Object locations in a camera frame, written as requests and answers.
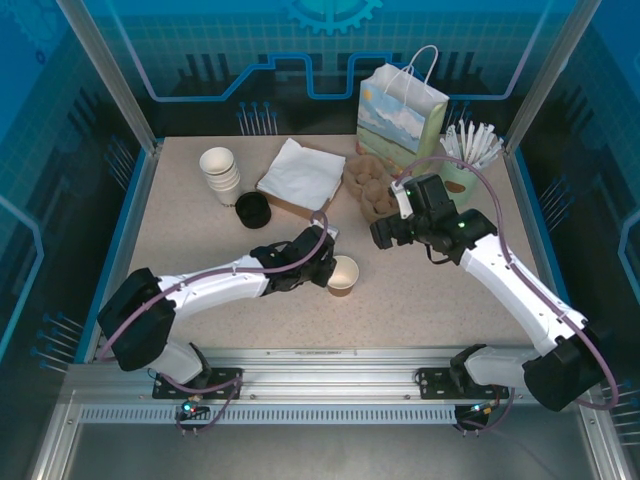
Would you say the green paper straw holder cup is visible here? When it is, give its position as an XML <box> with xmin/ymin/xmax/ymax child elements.
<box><xmin>439</xmin><ymin>154</ymin><xmax>479</xmax><ymax>205</ymax></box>

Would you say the stack of white napkins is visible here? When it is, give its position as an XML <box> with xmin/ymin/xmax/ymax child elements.
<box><xmin>257</xmin><ymin>138</ymin><xmax>347</xmax><ymax>212</ymax></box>

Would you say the brown kraft paper coffee cup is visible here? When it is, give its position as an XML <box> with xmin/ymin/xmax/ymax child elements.
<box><xmin>327</xmin><ymin>254</ymin><xmax>360</xmax><ymax>299</ymax></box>

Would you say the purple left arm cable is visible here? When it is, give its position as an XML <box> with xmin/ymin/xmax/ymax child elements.
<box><xmin>94</xmin><ymin>209</ymin><xmax>331</xmax><ymax>439</ymax></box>

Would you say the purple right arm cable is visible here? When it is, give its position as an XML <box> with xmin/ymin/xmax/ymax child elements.
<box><xmin>392</xmin><ymin>154</ymin><xmax>621</xmax><ymax>439</ymax></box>

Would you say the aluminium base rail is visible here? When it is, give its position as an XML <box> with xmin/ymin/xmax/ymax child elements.
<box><xmin>62</xmin><ymin>344</ymin><xmax>599</xmax><ymax>406</ymax></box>

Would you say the stack of pulp cup carriers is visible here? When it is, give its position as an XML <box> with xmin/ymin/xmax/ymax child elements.
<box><xmin>342</xmin><ymin>154</ymin><xmax>407</xmax><ymax>224</ymax></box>

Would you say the aluminium frame post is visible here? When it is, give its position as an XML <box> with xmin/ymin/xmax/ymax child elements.
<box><xmin>501</xmin><ymin>0</ymin><xmax>610</xmax><ymax>156</ymax></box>
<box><xmin>54</xmin><ymin>0</ymin><xmax>164</xmax><ymax>154</ymax></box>

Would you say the white slotted cable duct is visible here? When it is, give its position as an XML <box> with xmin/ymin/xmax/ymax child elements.
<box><xmin>79</xmin><ymin>403</ymin><xmax>459</xmax><ymax>426</ymax></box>

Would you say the landscape print paper gift bag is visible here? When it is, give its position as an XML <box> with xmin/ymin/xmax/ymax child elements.
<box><xmin>355</xmin><ymin>45</ymin><xmax>450</xmax><ymax>187</ymax></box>

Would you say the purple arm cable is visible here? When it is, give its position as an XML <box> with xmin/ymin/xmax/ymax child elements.
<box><xmin>94</xmin><ymin>209</ymin><xmax>331</xmax><ymax>439</ymax></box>
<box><xmin>392</xmin><ymin>154</ymin><xmax>621</xmax><ymax>439</ymax></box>

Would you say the black cup lid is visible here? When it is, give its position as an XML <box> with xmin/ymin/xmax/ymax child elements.
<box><xmin>235</xmin><ymin>192</ymin><xmax>273</xmax><ymax>230</ymax></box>

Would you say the brown cardboard napkin box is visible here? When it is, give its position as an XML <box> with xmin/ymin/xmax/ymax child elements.
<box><xmin>254</xmin><ymin>164</ymin><xmax>347</xmax><ymax>218</ymax></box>

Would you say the aluminium table side rail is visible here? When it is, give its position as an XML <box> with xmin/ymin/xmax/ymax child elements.
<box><xmin>74</xmin><ymin>142</ymin><xmax>166</xmax><ymax>366</ymax></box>
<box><xmin>503</xmin><ymin>147</ymin><xmax>591</xmax><ymax>364</ymax></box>

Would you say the stack of white paper cups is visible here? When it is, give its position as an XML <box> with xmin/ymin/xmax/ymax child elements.
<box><xmin>198</xmin><ymin>146</ymin><xmax>242</xmax><ymax>206</ymax></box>

